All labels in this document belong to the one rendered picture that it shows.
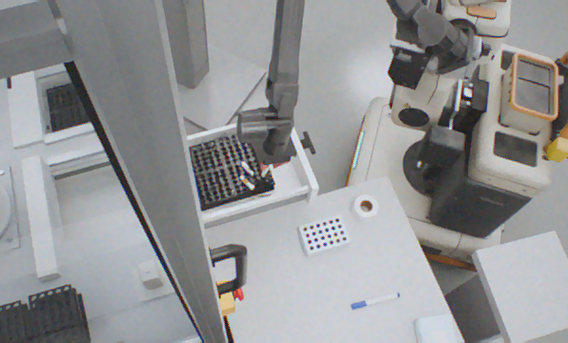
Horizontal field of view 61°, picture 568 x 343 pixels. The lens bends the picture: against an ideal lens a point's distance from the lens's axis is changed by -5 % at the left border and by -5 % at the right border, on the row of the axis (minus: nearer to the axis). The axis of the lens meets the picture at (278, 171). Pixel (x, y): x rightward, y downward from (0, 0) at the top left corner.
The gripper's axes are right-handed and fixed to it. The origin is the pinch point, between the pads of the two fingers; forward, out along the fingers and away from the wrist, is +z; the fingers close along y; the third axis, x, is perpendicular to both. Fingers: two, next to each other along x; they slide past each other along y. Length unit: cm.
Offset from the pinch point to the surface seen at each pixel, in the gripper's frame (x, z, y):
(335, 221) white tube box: 13.3, 14.4, -18.8
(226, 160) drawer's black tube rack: -6.8, 5.2, 8.8
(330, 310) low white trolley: 36.2, 18.3, -9.7
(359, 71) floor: -90, 78, -93
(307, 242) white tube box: 17.1, 15.5, -9.0
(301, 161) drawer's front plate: 0.3, 0.1, -9.3
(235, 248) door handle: 41, -55, 26
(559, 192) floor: 3, 71, -165
